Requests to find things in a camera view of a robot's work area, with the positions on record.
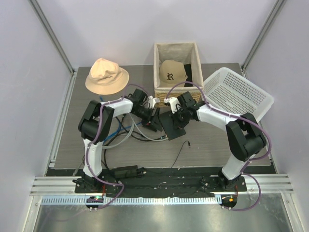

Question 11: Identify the aluminium frame rail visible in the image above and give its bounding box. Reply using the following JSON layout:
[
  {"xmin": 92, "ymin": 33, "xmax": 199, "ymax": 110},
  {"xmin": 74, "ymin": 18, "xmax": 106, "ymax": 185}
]
[{"xmin": 30, "ymin": 174, "xmax": 294, "ymax": 205}]

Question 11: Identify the white perforated plastic basket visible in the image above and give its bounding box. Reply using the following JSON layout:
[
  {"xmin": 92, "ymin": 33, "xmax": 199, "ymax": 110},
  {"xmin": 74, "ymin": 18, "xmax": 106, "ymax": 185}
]
[{"xmin": 203, "ymin": 67, "xmax": 274, "ymax": 122}]

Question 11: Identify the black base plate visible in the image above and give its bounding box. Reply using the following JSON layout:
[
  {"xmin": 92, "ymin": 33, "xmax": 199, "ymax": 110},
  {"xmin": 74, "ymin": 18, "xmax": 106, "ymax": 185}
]
[{"xmin": 45, "ymin": 166, "xmax": 278, "ymax": 194}]

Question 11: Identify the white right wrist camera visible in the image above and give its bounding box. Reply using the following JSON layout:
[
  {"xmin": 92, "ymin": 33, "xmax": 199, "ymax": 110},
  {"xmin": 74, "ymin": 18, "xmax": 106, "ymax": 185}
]
[{"xmin": 164, "ymin": 97, "xmax": 182, "ymax": 114}]

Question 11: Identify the beige bucket hat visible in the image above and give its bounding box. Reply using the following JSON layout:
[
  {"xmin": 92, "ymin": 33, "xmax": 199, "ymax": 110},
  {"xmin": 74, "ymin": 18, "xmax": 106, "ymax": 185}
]
[{"xmin": 85, "ymin": 58, "xmax": 129, "ymax": 95}]

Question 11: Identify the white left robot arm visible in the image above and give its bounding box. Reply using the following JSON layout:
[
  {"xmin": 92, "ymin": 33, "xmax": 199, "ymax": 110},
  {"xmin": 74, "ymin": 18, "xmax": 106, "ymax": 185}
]
[{"xmin": 75, "ymin": 89, "xmax": 162, "ymax": 193}]

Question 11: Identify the tan baseball cap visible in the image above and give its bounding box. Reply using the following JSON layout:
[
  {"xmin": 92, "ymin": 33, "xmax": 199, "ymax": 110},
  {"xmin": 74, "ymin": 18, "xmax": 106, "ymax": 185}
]
[{"xmin": 159, "ymin": 60, "xmax": 187, "ymax": 87}]

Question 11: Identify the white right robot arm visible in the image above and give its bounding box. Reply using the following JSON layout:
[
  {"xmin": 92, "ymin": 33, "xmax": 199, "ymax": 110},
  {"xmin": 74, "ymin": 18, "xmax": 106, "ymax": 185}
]
[{"xmin": 163, "ymin": 92, "xmax": 267, "ymax": 191}]

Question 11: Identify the black cloth in basket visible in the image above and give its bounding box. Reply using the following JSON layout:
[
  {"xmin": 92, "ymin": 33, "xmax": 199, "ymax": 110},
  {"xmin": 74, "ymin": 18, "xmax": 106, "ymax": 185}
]
[{"xmin": 184, "ymin": 64, "xmax": 193, "ymax": 82}]

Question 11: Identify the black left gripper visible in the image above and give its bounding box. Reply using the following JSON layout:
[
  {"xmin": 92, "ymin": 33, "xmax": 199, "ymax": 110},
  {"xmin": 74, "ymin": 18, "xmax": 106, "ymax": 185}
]
[{"xmin": 133, "ymin": 106, "xmax": 162, "ymax": 132}]

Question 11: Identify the black power adapter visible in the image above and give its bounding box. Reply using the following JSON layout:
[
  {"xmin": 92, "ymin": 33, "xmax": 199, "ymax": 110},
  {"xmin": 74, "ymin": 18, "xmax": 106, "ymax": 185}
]
[{"xmin": 113, "ymin": 165, "xmax": 146, "ymax": 179}]

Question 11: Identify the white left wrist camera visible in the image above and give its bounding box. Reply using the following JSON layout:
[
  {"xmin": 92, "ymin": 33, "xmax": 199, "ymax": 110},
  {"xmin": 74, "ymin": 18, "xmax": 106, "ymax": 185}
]
[{"xmin": 147, "ymin": 96, "xmax": 160, "ymax": 109}]

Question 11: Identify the dark grey network switch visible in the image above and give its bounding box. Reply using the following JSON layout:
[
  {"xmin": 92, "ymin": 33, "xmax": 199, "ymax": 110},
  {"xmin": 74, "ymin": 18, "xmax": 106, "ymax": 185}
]
[{"xmin": 159, "ymin": 111, "xmax": 186, "ymax": 141}]

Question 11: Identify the grey ethernet cable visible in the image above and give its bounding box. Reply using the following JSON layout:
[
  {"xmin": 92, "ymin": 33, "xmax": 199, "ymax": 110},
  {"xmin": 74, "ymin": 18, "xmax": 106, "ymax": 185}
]
[{"xmin": 101, "ymin": 113, "xmax": 167, "ymax": 148}]

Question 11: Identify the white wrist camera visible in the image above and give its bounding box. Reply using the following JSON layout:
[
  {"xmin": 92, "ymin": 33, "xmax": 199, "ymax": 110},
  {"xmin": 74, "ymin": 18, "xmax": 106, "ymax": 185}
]
[
  {"xmin": 164, "ymin": 97, "xmax": 182, "ymax": 114},
  {"xmin": 147, "ymin": 96, "xmax": 160, "ymax": 109}
]

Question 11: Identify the wicker basket with liner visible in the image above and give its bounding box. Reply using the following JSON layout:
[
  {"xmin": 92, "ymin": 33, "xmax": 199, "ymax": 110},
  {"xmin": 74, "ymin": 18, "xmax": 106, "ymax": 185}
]
[{"xmin": 153, "ymin": 42, "xmax": 203, "ymax": 107}]

